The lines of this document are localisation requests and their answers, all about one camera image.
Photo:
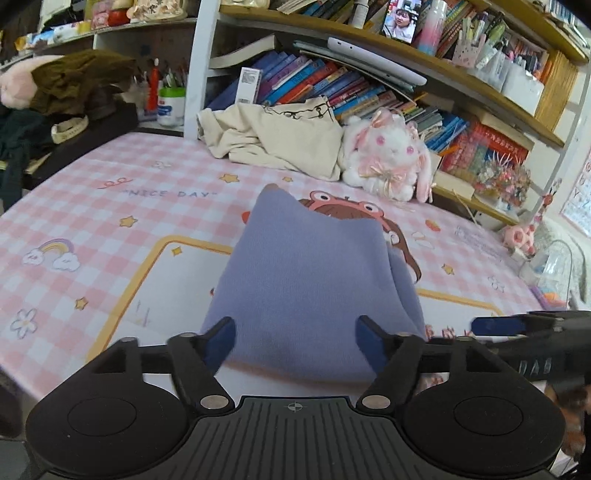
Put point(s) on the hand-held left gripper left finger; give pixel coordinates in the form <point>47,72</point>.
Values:
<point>219,339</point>

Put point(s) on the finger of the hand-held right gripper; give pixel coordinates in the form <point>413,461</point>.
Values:
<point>498,325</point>

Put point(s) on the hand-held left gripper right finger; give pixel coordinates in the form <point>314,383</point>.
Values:
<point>369,341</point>

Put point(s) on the purple and mauve sweater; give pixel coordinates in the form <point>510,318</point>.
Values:
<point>300,277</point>

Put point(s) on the person's right forearm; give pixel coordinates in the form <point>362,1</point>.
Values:
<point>572,415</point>

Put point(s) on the pile of clothes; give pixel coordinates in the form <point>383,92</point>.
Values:
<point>92,138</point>

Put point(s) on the colourful plastic sticks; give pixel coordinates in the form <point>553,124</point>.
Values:
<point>549,297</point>

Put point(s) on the small pink plush toy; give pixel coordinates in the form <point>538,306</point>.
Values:
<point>519,237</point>

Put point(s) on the colourful beaded tree ornament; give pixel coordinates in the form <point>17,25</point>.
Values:
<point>503,180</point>

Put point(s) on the beige pen box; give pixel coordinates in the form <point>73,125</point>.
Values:
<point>455,184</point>

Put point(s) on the pink checked desk mat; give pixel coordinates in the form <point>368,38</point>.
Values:
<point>115,221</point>

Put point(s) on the thick red book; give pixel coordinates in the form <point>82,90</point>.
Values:
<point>489,147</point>

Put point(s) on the white bunny plush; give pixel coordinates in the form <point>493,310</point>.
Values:
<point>388,152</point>

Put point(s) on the beige garment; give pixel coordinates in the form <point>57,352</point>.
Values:
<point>277,138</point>

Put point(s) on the white jar green lid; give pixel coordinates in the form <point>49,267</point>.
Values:
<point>171,106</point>

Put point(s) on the white storage box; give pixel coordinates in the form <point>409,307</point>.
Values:
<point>521,87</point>

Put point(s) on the stack of yellow notebooks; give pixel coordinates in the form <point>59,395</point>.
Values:
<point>561,87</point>

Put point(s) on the white barcode box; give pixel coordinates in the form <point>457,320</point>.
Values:
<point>249,85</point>

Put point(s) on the row of colourful books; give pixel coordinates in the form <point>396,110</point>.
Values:
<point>323,83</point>

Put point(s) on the pink pen holder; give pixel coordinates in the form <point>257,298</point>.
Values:
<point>471,53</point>

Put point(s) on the dark green garment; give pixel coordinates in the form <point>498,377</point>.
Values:
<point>18,143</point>

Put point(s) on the white tablet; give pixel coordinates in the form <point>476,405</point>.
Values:
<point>374,57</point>

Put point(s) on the thick white book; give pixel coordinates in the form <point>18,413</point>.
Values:
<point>244,50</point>

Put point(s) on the olive green garment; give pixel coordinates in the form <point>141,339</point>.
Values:
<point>78,78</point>

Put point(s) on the pink blue gradient bottle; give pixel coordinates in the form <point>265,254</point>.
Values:
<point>431,27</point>

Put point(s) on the framed photo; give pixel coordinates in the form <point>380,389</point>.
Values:
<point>401,23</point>

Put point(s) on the pink plush pillow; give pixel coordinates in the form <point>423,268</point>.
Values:
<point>21,83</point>

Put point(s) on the cartoon deer wall sticker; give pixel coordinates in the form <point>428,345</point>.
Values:
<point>548,203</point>

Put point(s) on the alphabet wall poster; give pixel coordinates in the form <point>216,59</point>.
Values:
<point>579,194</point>

